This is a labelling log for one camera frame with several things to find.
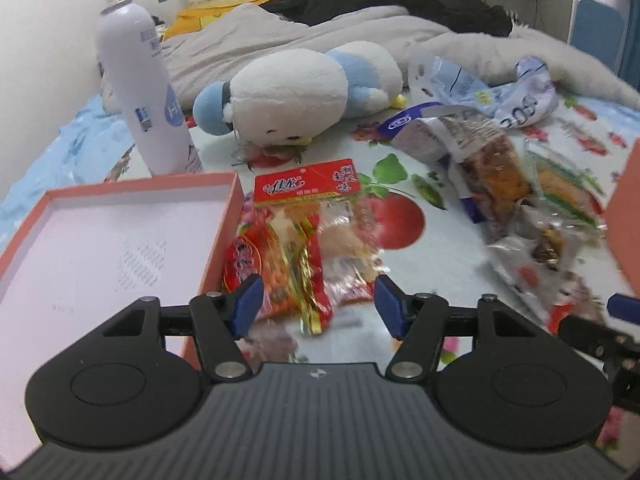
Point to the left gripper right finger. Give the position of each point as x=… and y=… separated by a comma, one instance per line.
x=418, y=322

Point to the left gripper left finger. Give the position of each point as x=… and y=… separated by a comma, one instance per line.
x=218, y=322

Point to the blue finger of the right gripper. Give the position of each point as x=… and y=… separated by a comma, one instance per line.
x=625, y=308

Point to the silver snack packet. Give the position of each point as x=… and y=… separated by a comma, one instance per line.
x=536, y=256

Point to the red clear snack packet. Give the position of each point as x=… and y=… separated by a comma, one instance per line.
x=308, y=233

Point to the green snack packet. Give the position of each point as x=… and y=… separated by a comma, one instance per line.
x=559, y=182

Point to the blue white snack bag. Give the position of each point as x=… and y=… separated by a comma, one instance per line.
x=479, y=159

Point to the fruit pattern mat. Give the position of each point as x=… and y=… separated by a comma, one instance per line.
x=428, y=241

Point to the pink cardboard box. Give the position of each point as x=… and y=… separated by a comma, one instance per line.
x=622, y=218

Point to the pink box lid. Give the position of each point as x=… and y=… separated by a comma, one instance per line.
x=84, y=253

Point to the light blue bedsheet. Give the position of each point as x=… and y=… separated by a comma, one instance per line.
x=85, y=151

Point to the crumpled blue white bag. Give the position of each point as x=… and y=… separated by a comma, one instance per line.
x=528, y=98

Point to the white blue plush toy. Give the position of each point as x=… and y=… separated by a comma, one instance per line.
x=292, y=96

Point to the white spray bottle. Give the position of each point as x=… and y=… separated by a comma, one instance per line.
x=129, y=51

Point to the grey duvet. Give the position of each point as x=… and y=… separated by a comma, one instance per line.
x=222, y=48

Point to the blue padded chair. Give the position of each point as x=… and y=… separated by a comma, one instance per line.
x=598, y=30

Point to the yellow pillow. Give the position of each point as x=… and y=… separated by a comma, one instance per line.
x=195, y=18

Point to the black clothes pile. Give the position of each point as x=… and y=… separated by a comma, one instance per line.
x=458, y=15

